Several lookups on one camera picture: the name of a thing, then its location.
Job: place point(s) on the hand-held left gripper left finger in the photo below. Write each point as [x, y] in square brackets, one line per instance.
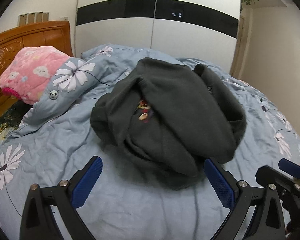
[88, 182]

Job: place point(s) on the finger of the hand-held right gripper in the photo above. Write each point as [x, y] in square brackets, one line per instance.
[291, 168]
[267, 176]

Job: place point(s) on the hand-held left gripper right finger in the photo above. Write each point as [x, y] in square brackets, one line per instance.
[220, 187]

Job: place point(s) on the dark green sweater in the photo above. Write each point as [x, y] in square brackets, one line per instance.
[170, 110]

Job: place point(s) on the blue floral bedsheet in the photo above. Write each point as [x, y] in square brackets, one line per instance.
[65, 142]

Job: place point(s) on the panda button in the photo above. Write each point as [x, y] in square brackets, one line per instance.
[53, 94]

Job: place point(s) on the dark floral mattress sheet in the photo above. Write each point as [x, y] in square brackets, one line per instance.
[2, 127]

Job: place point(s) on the blue floral duvet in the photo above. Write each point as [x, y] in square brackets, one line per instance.
[72, 80]

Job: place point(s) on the pink cloud print quilt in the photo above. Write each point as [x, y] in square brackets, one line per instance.
[32, 72]

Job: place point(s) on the white wardrobe with black stripe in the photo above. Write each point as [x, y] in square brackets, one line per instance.
[115, 35]

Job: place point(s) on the wooden headboard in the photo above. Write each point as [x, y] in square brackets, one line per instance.
[5, 50]

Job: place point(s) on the wooden door frame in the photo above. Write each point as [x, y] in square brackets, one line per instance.
[240, 35]

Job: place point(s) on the beige wall panel strip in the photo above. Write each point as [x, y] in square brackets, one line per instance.
[33, 18]

